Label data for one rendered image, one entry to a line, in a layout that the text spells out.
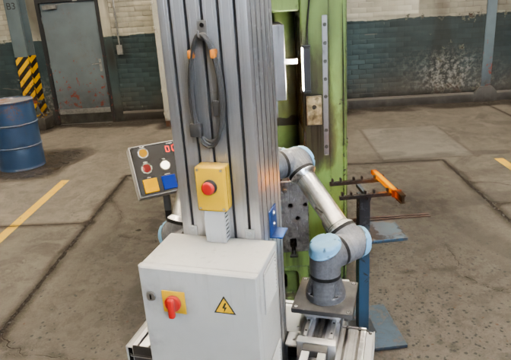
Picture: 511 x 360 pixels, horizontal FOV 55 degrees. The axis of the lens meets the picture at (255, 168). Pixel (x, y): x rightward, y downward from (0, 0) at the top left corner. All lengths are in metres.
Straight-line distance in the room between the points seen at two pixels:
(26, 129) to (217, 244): 5.67
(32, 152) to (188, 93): 5.76
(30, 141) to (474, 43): 7.07
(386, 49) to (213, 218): 7.65
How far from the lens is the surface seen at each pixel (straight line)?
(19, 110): 6.90
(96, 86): 9.26
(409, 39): 8.97
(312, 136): 2.95
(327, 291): 1.88
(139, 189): 2.64
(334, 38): 2.88
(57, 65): 9.44
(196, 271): 1.33
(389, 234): 2.78
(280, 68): 2.71
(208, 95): 1.38
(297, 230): 2.93
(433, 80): 9.18
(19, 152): 7.00
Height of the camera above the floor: 1.89
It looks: 19 degrees down
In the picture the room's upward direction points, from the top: 4 degrees counter-clockwise
